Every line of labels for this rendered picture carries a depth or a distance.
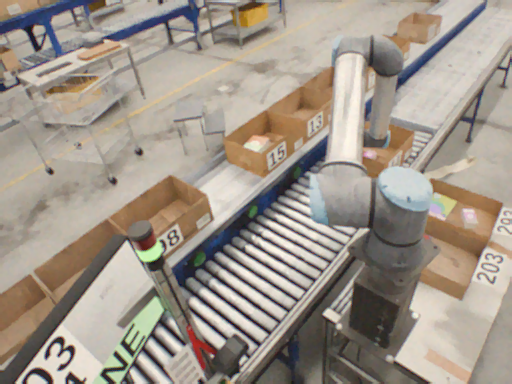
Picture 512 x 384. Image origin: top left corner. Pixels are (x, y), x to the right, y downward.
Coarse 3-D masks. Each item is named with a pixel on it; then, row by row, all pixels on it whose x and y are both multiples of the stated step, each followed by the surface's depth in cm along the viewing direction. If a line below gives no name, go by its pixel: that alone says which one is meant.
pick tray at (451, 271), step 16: (432, 224) 170; (432, 240) 172; (448, 240) 168; (464, 240) 162; (448, 256) 164; (464, 256) 162; (480, 256) 157; (432, 272) 149; (448, 272) 157; (464, 272) 156; (448, 288) 148; (464, 288) 142
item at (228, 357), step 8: (232, 336) 113; (224, 344) 111; (232, 344) 110; (240, 344) 110; (248, 344) 112; (224, 352) 109; (232, 352) 108; (240, 352) 109; (216, 360) 108; (224, 360) 107; (232, 360) 108; (216, 368) 108; (224, 368) 106; (232, 368) 108
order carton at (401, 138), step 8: (368, 128) 231; (392, 128) 224; (400, 128) 220; (392, 136) 228; (400, 136) 223; (408, 136) 219; (392, 144) 231; (400, 144) 227; (408, 144) 213; (376, 152) 229; (384, 152) 228; (392, 152) 228; (368, 160) 201; (376, 160) 225; (384, 160) 223; (400, 160) 213; (368, 168) 205; (376, 168) 201; (384, 168) 197; (368, 176) 208; (376, 176) 204
